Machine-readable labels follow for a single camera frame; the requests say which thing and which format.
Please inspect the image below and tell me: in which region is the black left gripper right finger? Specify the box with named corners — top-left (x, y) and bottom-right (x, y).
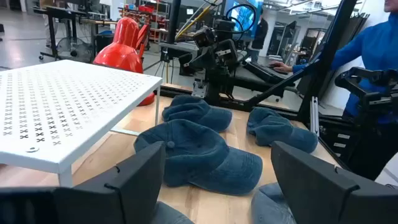
top-left (270, 140), bottom-right (398, 224)

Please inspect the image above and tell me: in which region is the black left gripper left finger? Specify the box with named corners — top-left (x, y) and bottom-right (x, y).
top-left (0, 141), bottom-right (167, 224)

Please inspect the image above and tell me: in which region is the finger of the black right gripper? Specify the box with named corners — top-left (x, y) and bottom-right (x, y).
top-left (183, 46), bottom-right (215, 72)
top-left (214, 60), bottom-right (233, 82)

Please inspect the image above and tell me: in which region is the grey denim baseball cap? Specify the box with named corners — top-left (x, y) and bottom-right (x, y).
top-left (251, 182), bottom-right (298, 224)
top-left (148, 201), bottom-right (195, 224)

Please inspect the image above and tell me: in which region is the black desk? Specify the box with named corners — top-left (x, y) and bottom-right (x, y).
top-left (231, 65), bottom-right (299, 94)

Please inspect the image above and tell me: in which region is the yellow pole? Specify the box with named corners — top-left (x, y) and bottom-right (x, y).
top-left (175, 2), bottom-right (215, 41)

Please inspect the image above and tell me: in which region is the blue display screen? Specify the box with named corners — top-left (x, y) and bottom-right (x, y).
top-left (223, 0), bottom-right (265, 41)

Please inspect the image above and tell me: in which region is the person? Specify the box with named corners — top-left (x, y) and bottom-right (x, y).
top-left (269, 0), bottom-right (398, 181)
top-left (248, 8), bottom-right (269, 63)

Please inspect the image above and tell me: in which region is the black computer keyboard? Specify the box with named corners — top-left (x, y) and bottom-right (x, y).
top-left (244, 60), bottom-right (289, 83)

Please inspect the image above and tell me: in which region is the black pillar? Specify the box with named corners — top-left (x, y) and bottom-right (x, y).
top-left (165, 0), bottom-right (182, 44)

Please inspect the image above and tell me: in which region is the red shelving rack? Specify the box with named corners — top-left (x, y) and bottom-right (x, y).
top-left (119, 2), bottom-right (170, 43)

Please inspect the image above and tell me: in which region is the red desk lamp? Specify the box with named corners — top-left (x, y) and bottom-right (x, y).
top-left (92, 17), bottom-right (156, 107)

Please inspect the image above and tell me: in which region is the black bin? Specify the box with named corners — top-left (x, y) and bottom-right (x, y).
top-left (95, 32), bottom-right (114, 54)

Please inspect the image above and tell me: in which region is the white perforated metal shelf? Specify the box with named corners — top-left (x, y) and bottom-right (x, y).
top-left (0, 59), bottom-right (164, 188)

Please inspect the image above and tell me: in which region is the grey floor fan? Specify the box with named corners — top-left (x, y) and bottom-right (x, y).
top-left (56, 37), bottom-right (93, 64)

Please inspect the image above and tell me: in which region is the black work table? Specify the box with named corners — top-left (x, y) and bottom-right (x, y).
top-left (32, 5), bottom-right (97, 62)

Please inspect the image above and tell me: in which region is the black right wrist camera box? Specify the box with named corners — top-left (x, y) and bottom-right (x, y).
top-left (192, 26), bottom-right (216, 48)

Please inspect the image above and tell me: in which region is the silver metal bracket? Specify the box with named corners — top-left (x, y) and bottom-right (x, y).
top-left (309, 96), bottom-right (320, 138)
top-left (191, 77), bottom-right (208, 99)

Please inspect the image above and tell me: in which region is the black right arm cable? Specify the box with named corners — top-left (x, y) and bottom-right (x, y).
top-left (224, 2), bottom-right (258, 34)

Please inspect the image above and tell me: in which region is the black aluminium stand frame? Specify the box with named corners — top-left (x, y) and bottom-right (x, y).
top-left (157, 0), bottom-right (361, 170)

